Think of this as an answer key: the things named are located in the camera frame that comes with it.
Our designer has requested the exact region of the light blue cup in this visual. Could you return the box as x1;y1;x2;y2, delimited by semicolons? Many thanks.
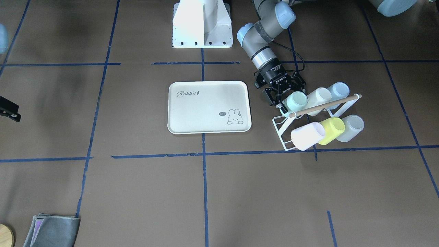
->
327;82;350;103

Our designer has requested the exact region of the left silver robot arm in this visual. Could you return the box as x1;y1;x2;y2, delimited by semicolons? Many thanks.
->
237;0;306;110

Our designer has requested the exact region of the pink cup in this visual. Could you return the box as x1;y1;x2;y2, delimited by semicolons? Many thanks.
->
290;122;325;151

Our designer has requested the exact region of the grey cup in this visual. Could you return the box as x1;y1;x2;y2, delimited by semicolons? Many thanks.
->
336;115;364;142

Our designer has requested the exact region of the white pedestal column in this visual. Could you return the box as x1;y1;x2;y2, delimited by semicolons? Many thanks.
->
171;0;234;49

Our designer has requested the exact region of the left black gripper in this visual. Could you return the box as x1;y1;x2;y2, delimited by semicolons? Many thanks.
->
259;59;306;108

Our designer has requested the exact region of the yellow cup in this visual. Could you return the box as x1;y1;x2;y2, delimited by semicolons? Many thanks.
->
318;117;345;145

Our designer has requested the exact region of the cream rabbit tray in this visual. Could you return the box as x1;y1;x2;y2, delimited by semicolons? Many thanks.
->
167;80;252;134

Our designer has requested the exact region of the white cup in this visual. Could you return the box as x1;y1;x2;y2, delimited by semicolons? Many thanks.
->
304;87;332;109

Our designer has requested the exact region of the green cup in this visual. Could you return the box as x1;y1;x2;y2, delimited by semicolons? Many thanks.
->
280;91;308;117

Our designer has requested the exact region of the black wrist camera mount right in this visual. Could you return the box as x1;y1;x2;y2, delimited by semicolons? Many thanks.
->
0;96;21;122

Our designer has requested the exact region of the white wire cup rack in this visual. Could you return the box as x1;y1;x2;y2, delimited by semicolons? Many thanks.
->
272;94;364;151

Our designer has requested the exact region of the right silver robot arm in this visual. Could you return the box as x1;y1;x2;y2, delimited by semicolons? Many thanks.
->
0;23;9;54

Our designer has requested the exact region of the grey folded cloth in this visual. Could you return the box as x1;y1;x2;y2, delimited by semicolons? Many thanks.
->
23;213;81;247

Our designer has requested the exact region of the wooden mug tree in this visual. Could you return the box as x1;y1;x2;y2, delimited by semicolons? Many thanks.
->
0;224;14;247

